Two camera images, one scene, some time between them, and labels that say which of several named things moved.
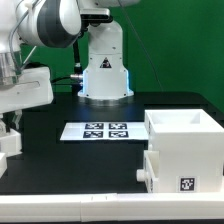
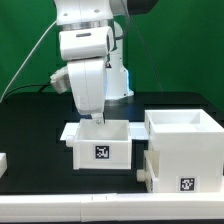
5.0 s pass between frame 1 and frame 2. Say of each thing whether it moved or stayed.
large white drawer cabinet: stayed
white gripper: moved
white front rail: stayed
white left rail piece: stayed
